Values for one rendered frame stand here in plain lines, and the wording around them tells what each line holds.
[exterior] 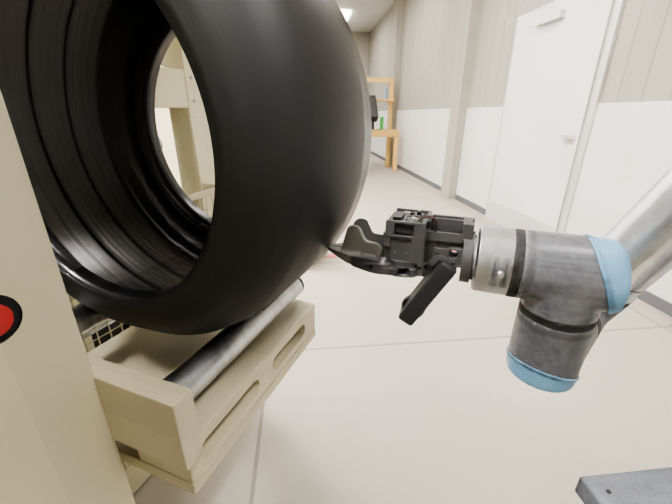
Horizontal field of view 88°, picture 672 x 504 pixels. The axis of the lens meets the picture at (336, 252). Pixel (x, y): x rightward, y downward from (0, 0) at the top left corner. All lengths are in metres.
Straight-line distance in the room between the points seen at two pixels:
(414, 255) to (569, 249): 0.18
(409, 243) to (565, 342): 0.23
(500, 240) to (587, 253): 0.09
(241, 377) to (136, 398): 0.16
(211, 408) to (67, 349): 0.18
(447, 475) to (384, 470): 0.23
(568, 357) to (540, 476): 1.16
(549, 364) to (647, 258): 0.19
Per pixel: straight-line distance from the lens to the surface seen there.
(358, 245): 0.51
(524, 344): 0.54
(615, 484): 0.91
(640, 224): 0.60
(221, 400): 0.53
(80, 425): 0.51
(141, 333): 0.83
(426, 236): 0.48
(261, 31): 0.38
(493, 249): 0.47
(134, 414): 0.48
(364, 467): 1.52
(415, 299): 0.52
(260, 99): 0.36
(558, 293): 0.49
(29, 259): 0.42
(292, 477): 1.50
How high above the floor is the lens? 1.22
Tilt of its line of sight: 22 degrees down
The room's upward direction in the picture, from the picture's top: straight up
